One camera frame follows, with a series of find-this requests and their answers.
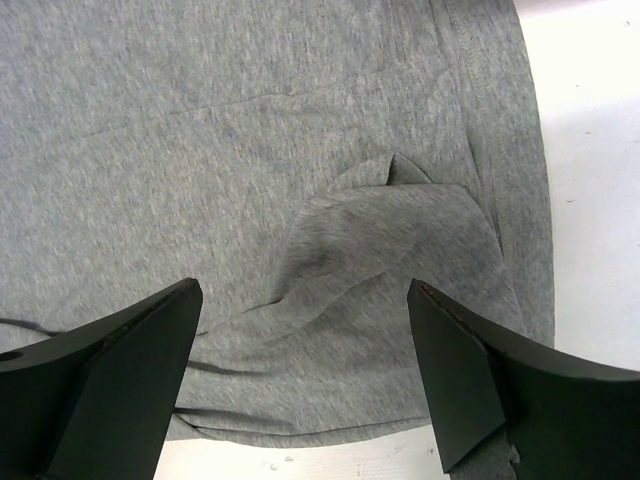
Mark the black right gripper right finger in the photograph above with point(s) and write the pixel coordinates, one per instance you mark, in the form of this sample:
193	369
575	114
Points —
497	397

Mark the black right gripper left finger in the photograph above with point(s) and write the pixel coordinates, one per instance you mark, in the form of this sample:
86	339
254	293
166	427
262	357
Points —
96	402

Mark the grey t-shirt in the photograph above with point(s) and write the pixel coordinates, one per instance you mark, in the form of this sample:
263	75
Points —
305	161

